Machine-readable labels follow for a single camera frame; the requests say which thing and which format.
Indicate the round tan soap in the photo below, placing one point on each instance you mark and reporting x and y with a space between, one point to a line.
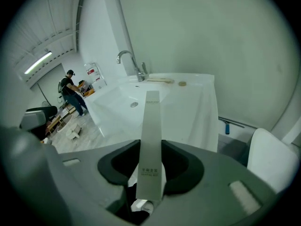
182 83

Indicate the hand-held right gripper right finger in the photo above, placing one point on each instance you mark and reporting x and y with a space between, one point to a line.
207 196

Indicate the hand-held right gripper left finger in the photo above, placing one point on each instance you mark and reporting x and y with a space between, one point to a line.
54 185

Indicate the white sink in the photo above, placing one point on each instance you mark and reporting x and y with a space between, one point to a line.
183 112

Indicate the grey ceiling pipe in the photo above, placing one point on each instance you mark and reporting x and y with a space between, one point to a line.
80 15

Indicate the long grey item box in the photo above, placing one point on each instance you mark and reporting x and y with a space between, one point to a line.
151 135

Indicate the wooden brush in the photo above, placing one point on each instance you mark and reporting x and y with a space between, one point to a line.
161 80

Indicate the round white stool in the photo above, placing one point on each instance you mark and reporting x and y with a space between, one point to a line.
70 127

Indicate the chrome sink drain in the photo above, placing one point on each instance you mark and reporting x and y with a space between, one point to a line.
134 104

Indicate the black office chair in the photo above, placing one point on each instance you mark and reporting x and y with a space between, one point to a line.
35 120

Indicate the low wooden table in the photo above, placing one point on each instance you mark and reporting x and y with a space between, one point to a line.
54 123

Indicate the chrome faucet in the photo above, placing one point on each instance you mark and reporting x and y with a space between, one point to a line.
139 74

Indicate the ceiling tube light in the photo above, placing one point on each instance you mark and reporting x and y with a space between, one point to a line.
38 62

